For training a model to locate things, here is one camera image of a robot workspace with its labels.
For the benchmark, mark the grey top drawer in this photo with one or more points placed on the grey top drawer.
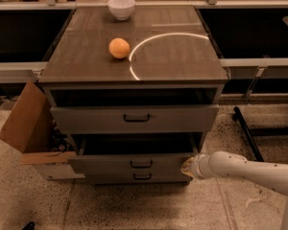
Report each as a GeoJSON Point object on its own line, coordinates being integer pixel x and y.
{"type": "Point", "coordinates": [135, 119]}

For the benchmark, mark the grey bottom drawer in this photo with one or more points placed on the grey bottom drawer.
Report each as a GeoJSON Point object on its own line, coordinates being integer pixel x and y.
{"type": "Point", "coordinates": [135, 178]}

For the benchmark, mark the black object on floor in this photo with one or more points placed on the black object on floor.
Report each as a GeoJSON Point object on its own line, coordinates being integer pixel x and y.
{"type": "Point", "coordinates": [29, 226]}

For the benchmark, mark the open cardboard box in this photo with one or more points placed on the open cardboard box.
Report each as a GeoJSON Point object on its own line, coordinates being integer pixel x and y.
{"type": "Point", "coordinates": [28, 129]}

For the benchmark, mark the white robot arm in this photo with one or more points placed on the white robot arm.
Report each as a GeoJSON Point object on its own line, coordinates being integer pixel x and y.
{"type": "Point", "coordinates": [273, 176]}

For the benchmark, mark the grey drawer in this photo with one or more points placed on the grey drawer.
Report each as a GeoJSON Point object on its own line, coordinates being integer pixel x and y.
{"type": "Point", "coordinates": [135, 178]}
{"type": "Point", "coordinates": [121, 153]}
{"type": "Point", "coordinates": [135, 119]}

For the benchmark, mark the black chair base leg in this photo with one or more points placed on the black chair base leg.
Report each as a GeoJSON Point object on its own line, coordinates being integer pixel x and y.
{"type": "Point", "coordinates": [237, 116]}

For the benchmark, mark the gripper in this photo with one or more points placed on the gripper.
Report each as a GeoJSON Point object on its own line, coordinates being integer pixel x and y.
{"type": "Point", "coordinates": [199, 166]}

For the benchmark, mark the white bowl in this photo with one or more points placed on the white bowl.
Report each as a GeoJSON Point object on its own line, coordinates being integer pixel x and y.
{"type": "Point", "coordinates": [121, 9]}

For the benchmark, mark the orange fruit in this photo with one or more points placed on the orange fruit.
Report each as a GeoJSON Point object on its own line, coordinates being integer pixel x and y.
{"type": "Point", "coordinates": [119, 48]}

